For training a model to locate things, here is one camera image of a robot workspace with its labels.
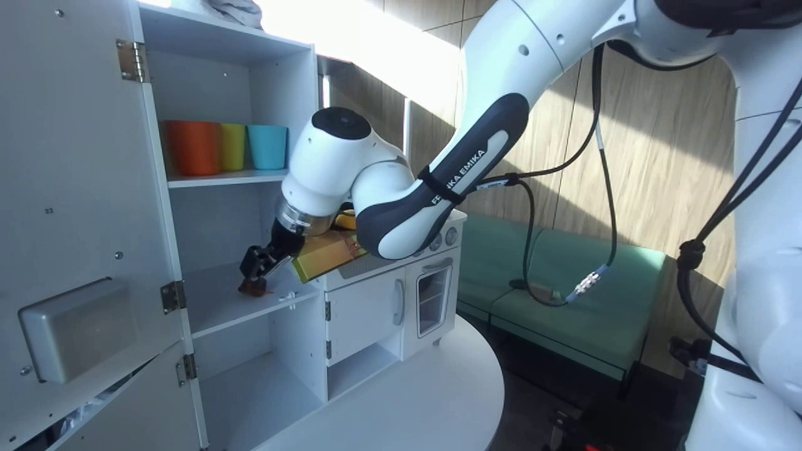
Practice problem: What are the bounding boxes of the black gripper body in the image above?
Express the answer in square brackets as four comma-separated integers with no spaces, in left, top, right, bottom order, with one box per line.
[262,217,307,267]

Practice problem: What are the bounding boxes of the small brown toy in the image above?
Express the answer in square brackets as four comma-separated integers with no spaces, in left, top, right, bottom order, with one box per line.
[237,275,271,297]

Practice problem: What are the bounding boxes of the silver door hinge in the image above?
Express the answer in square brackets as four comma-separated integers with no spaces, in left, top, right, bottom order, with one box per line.
[158,281,191,319]
[112,37,147,86]
[172,353,201,389]

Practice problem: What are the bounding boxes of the light blue plastic cup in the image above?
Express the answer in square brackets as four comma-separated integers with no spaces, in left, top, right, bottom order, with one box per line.
[246,123,290,173]

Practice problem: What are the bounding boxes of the yellow-green plastic cup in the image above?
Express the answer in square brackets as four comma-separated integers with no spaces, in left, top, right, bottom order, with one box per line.
[217,123,247,175]

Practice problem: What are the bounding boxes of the orange plastic cup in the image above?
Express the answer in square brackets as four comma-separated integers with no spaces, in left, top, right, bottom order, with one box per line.
[159,119,223,180]

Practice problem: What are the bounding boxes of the white oven door with window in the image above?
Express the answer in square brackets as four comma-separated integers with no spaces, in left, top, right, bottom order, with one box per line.
[414,257,459,335]

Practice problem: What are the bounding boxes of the short white cabinet door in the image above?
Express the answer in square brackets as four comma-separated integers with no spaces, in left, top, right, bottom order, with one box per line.
[45,340,210,451]

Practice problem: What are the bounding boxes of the white toy kitchen cabinet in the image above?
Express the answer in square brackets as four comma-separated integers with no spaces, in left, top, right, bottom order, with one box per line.
[133,0,469,451]

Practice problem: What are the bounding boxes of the tall white cabinet door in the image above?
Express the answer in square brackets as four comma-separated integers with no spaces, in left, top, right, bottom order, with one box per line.
[0,0,191,451]

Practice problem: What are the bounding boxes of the round white table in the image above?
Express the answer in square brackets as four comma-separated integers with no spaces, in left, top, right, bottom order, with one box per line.
[247,310,508,451]

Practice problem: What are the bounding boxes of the green sofa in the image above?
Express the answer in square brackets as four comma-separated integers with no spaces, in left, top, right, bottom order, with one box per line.
[456,212,671,383]

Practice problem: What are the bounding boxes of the white cupboard door grey handle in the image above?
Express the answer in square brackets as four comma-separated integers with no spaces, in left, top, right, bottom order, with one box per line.
[324,267,410,364]

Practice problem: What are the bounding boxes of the black arm base cable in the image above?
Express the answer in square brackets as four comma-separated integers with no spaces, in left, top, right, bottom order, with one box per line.
[671,72,802,385]

